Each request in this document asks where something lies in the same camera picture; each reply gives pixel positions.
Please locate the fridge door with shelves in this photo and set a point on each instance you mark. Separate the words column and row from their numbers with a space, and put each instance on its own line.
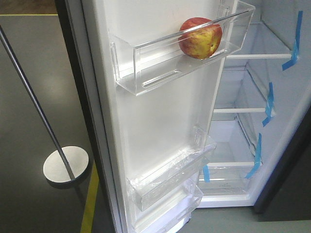
column 133, row 135

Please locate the clear door bin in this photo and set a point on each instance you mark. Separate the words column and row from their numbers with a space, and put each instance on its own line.
column 168, row 211
column 147, row 190
column 142, row 67

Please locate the silver floor lamp stand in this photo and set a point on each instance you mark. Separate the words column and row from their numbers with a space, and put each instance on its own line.
column 66, row 165

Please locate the clear upper door bin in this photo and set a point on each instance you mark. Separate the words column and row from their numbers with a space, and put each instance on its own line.
column 142, row 67

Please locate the clear lower door bin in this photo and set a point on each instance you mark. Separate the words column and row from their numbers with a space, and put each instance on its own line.
column 168, row 211

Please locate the red yellow apple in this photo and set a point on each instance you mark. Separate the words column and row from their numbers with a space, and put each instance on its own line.
column 201, row 43

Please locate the clear middle door bin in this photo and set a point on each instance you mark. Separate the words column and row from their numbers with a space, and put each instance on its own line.
column 147, row 190

